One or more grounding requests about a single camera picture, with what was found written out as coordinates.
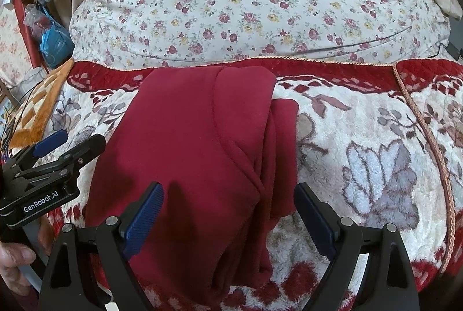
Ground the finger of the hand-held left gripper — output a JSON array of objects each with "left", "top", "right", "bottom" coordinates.
[
  {"left": 5, "top": 129, "right": 69, "bottom": 172},
  {"left": 16, "top": 134, "right": 107, "bottom": 183}
]

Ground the orange patterned cloth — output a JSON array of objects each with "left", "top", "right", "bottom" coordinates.
[{"left": 9, "top": 58, "right": 75, "bottom": 149}]

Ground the black cable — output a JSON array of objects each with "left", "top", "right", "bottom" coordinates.
[{"left": 427, "top": 41, "right": 463, "bottom": 60}]

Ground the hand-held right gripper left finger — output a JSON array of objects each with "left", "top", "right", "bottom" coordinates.
[{"left": 38, "top": 181, "right": 165, "bottom": 311}]

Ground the red white floral plush blanket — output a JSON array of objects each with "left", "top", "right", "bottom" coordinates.
[{"left": 36, "top": 56, "right": 463, "bottom": 311}]

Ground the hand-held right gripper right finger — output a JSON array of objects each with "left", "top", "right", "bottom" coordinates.
[{"left": 293, "top": 183, "right": 420, "bottom": 311}]

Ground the blue bag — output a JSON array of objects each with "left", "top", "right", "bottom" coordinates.
[{"left": 38, "top": 5, "right": 75, "bottom": 67}]

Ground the person's left hand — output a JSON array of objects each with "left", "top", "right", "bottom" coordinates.
[{"left": 0, "top": 242, "right": 38, "bottom": 295}]

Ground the clear plastic bag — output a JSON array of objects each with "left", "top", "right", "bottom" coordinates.
[{"left": 23, "top": 3, "right": 55, "bottom": 38}]

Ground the floral print quilt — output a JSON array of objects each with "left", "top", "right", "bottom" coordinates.
[{"left": 69, "top": 0, "right": 451, "bottom": 71}]

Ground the dark red sweater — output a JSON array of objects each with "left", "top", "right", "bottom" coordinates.
[{"left": 85, "top": 66, "right": 299, "bottom": 301}]

